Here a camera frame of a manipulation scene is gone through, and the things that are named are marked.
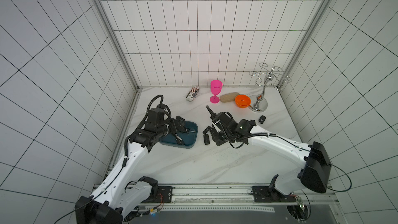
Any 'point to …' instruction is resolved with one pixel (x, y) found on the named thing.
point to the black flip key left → (206, 138)
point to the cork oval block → (228, 97)
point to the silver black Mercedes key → (207, 129)
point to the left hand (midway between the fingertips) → (176, 126)
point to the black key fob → (262, 119)
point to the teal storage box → (189, 139)
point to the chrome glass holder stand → (259, 103)
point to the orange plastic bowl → (242, 101)
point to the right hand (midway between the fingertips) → (214, 133)
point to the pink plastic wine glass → (216, 86)
